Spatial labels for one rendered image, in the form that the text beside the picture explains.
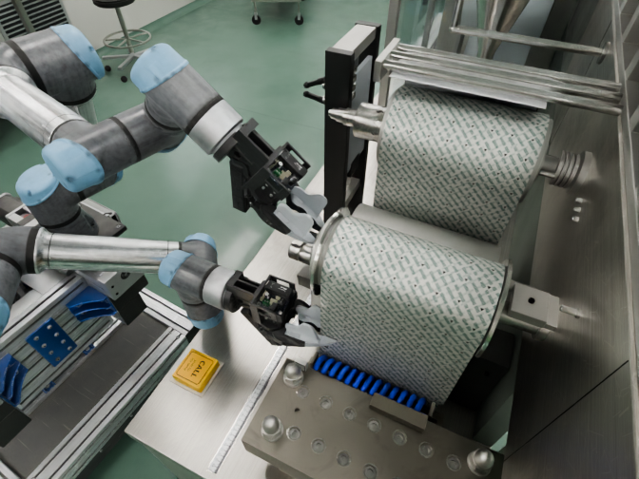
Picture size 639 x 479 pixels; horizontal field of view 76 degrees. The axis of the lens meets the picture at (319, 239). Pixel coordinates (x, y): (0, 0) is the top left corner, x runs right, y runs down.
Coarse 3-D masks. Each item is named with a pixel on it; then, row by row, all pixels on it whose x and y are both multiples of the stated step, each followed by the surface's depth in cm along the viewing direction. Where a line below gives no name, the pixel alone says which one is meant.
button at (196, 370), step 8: (192, 352) 88; (200, 352) 88; (184, 360) 87; (192, 360) 87; (200, 360) 87; (208, 360) 87; (216, 360) 87; (184, 368) 86; (192, 368) 86; (200, 368) 86; (208, 368) 86; (216, 368) 87; (176, 376) 85; (184, 376) 84; (192, 376) 84; (200, 376) 84; (208, 376) 85; (184, 384) 85; (192, 384) 83; (200, 384) 83; (200, 392) 84
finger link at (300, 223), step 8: (280, 208) 62; (288, 208) 62; (280, 216) 63; (288, 216) 63; (296, 216) 62; (304, 216) 61; (288, 224) 63; (296, 224) 63; (304, 224) 62; (312, 224) 62; (296, 232) 64; (304, 232) 63; (304, 240) 65; (312, 240) 65
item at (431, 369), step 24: (336, 312) 65; (336, 336) 70; (360, 336) 67; (384, 336) 63; (408, 336) 61; (360, 360) 72; (384, 360) 69; (408, 360) 65; (432, 360) 62; (456, 360) 59; (408, 384) 71; (432, 384) 67
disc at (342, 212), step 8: (344, 208) 63; (336, 216) 60; (344, 216) 64; (328, 224) 59; (328, 232) 59; (320, 240) 58; (320, 248) 58; (320, 256) 59; (312, 272) 59; (312, 280) 60; (312, 288) 61
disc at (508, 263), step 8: (504, 264) 58; (512, 264) 54; (512, 272) 53; (504, 280) 53; (504, 288) 51; (504, 296) 51; (496, 312) 51; (496, 320) 51; (488, 336) 52; (480, 344) 55; (480, 352) 54
